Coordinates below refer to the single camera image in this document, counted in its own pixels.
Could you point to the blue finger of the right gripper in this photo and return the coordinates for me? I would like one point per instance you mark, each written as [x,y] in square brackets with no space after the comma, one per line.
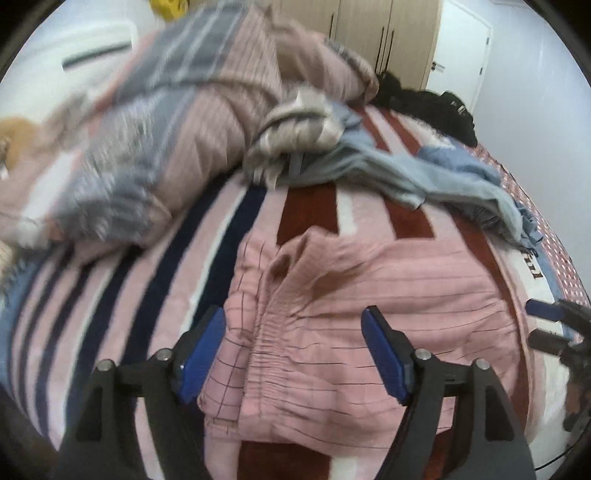
[544,310]
[548,342]

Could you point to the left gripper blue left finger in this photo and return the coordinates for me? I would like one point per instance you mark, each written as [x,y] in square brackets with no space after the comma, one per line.
[103,443]

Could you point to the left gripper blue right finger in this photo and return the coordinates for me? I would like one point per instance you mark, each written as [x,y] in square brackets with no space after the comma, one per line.
[487,441]

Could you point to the pink checked pants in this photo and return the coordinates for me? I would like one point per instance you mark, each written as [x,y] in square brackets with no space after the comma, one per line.
[293,365]

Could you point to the darker blue garment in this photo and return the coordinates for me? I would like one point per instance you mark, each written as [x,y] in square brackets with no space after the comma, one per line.
[476,190]

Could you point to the pink fleece bed blanket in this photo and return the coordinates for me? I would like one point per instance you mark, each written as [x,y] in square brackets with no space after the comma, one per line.
[61,316]

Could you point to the light blue garment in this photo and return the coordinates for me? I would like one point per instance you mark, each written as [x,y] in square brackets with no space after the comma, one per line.
[401,177]

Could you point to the black garment on bed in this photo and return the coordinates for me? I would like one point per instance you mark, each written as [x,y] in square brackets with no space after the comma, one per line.
[445,112]

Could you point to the white door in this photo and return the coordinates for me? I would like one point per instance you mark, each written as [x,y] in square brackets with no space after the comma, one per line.
[461,54]

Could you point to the grey white patterned garment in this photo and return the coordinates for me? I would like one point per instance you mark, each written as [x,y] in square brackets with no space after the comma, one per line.
[304,123]

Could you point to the orange plush toy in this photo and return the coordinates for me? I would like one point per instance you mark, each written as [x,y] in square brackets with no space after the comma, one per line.
[16,135]

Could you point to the beige wooden wardrobe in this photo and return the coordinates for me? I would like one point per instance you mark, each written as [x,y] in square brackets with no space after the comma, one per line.
[398,36]

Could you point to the pink grey striped duvet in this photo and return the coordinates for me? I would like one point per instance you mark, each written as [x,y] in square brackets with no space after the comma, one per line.
[115,163]

